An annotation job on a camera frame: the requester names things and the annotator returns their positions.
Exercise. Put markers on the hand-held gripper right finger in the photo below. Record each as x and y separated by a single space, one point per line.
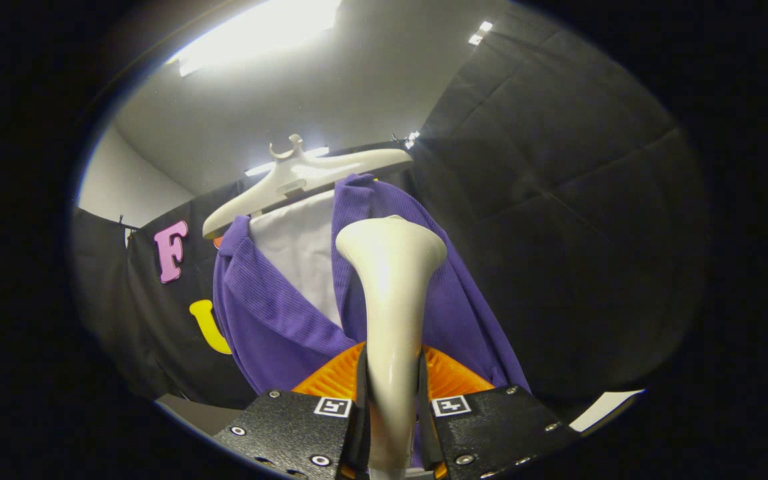
497 426

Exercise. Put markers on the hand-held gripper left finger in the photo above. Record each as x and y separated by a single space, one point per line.
297 426

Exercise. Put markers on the purple jacket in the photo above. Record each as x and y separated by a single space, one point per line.
270 320

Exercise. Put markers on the white garment steamer head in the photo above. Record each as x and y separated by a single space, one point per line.
390 300

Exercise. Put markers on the white clothes hanger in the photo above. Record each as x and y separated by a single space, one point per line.
297 176

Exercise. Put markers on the grey cabinet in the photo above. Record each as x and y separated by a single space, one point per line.
200 413

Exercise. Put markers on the black backdrop cloth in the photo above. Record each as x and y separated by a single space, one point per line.
557 233

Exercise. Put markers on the small ceiling light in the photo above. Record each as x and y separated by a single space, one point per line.
412 139

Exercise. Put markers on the twin ceiling light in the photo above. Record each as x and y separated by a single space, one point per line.
480 32

